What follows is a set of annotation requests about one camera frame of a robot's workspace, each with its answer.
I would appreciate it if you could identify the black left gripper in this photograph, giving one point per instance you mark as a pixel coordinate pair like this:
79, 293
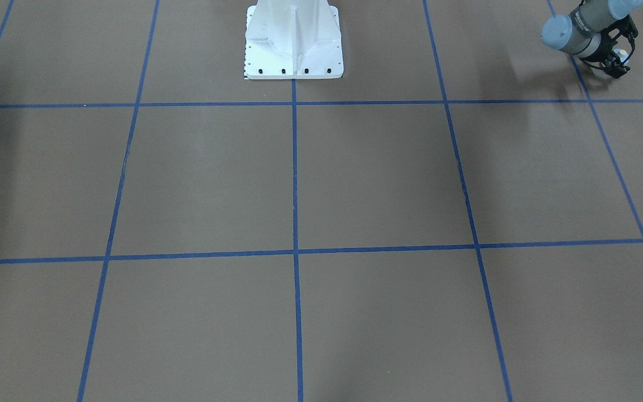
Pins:
601, 52

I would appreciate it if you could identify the blue white call bell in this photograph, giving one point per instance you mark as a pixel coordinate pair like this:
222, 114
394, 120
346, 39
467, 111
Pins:
621, 55

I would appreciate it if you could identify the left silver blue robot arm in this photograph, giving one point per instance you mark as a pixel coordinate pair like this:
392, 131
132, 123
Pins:
577, 33

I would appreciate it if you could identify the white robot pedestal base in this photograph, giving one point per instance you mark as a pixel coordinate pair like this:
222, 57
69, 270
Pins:
288, 40

